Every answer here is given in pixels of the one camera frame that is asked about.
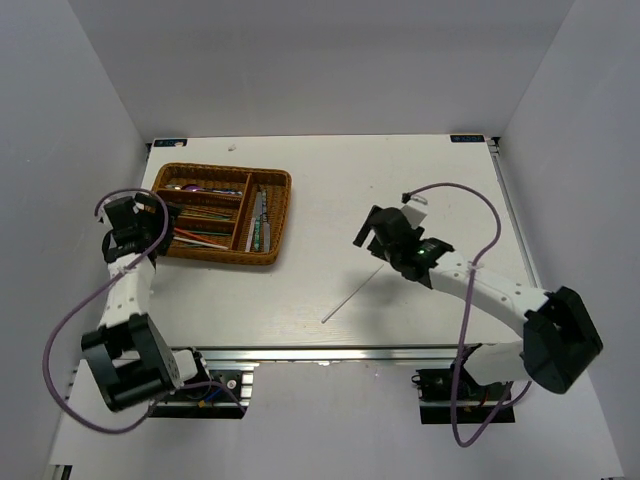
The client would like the orange white chopstick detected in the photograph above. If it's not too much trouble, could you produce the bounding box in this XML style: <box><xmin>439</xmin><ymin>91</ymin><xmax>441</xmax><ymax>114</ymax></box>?
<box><xmin>174</xmin><ymin>229</ymin><xmax>228</xmax><ymax>250</ymax></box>

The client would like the purple bowl spoon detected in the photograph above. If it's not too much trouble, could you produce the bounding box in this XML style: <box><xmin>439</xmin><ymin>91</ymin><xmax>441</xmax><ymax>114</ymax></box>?
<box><xmin>165</xmin><ymin>184</ymin><xmax>243</xmax><ymax>197</ymax></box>

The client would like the knife with green handle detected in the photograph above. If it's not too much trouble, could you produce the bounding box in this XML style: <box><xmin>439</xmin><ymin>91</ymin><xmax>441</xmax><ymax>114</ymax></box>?
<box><xmin>252</xmin><ymin>187</ymin><xmax>270</xmax><ymax>252</ymax></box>

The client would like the knife with pink handle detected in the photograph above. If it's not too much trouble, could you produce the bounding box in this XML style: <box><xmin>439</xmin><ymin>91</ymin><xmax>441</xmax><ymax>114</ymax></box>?
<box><xmin>245</xmin><ymin>189</ymin><xmax>263</xmax><ymax>252</ymax></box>

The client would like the teal chopstick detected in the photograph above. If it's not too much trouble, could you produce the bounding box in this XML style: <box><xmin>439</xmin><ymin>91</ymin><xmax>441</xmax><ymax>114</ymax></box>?
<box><xmin>185</xmin><ymin>230</ymin><xmax>232</xmax><ymax>237</ymax></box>

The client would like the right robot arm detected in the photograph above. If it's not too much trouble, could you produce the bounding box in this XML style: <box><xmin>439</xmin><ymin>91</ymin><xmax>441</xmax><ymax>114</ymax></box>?
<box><xmin>354</xmin><ymin>206</ymin><xmax>603</xmax><ymax>399</ymax></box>

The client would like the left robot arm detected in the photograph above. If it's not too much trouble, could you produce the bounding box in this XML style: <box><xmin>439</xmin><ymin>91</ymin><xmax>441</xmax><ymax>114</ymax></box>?
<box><xmin>81</xmin><ymin>192</ymin><xmax>212</xmax><ymax>412</ymax></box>

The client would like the woven wicker cutlery basket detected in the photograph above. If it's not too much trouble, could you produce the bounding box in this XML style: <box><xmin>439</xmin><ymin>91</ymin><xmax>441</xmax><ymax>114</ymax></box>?
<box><xmin>152</xmin><ymin>163</ymin><xmax>292</xmax><ymax>266</ymax></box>

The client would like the left blue table sticker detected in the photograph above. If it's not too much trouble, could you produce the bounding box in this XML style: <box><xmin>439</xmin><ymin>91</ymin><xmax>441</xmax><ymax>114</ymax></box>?
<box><xmin>153</xmin><ymin>138</ymin><xmax>187</xmax><ymax>148</ymax></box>

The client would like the blue table sticker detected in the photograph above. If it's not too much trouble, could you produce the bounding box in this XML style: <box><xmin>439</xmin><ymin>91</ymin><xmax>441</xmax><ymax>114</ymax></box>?
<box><xmin>153</xmin><ymin>138</ymin><xmax>187</xmax><ymax>148</ymax></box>
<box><xmin>449</xmin><ymin>134</ymin><xmax>485</xmax><ymax>143</ymax></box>

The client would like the right blue table sticker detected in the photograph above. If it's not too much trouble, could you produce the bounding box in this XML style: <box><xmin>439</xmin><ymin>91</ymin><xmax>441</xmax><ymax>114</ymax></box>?
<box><xmin>449</xmin><ymin>134</ymin><xmax>485</xmax><ymax>143</ymax></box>

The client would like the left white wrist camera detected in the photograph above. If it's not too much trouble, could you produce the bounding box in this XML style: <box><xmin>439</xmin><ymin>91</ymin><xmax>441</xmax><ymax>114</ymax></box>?
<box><xmin>132</xmin><ymin>193</ymin><xmax>157</xmax><ymax>215</ymax></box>

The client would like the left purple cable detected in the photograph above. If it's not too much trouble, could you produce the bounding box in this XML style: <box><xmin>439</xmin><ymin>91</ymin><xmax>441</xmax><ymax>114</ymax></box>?
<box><xmin>42</xmin><ymin>188</ymin><xmax>247</xmax><ymax>435</ymax></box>

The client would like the aluminium table rail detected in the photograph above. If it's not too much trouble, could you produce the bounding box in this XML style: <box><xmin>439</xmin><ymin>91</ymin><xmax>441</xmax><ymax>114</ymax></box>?
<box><xmin>486</xmin><ymin>137</ymin><xmax>541</xmax><ymax>287</ymax></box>

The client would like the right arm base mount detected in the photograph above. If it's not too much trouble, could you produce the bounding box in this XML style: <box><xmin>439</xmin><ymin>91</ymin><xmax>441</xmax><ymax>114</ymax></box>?
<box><xmin>411</xmin><ymin>369</ymin><xmax>504</xmax><ymax>426</ymax></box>

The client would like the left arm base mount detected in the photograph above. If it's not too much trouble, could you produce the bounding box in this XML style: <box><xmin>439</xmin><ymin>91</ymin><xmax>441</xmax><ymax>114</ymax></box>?
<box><xmin>151</xmin><ymin>361</ymin><xmax>256</xmax><ymax>420</ymax></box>

